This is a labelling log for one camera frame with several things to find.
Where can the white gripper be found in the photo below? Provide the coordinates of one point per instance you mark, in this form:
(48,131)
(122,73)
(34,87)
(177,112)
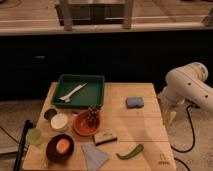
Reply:
(169,100)

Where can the blue sponge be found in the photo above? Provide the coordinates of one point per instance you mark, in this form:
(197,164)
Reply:
(134,102)

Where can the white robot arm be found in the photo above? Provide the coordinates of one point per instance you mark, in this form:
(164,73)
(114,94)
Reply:
(185,83)

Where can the green plastic tray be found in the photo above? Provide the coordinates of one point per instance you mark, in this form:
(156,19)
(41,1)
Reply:
(92,94)

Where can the green chili pepper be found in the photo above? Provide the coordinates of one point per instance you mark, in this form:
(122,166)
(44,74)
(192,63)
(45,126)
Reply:
(139,148)

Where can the wooden block eraser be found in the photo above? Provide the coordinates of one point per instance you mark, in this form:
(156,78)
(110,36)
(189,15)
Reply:
(104,137)

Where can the brown pine cone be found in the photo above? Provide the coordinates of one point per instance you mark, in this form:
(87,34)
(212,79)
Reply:
(92,116)

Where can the blue folded cloth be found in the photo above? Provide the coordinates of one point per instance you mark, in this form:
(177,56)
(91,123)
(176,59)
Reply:
(94,157)

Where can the orange bowl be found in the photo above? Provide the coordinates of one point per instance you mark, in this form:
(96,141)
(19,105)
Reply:
(81,127)

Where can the white plastic fork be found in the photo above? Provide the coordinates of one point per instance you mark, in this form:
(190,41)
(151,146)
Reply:
(66,98)

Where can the white round container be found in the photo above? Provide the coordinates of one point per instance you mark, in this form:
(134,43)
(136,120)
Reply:
(59,122)

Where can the orange round food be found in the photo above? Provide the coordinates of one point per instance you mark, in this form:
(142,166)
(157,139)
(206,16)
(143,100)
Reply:
(62,146)

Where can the dark brown bowl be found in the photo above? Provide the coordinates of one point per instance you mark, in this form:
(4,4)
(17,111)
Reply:
(53,155)

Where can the small dark cup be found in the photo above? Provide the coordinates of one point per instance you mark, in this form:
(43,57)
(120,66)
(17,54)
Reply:
(49,114)

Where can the light green cup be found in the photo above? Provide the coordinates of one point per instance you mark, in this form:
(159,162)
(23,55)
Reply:
(34,137)

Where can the black stand left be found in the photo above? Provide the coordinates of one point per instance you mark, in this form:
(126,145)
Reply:
(28,125)

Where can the wooden chair frame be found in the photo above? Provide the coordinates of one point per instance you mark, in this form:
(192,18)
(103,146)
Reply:
(72,13)

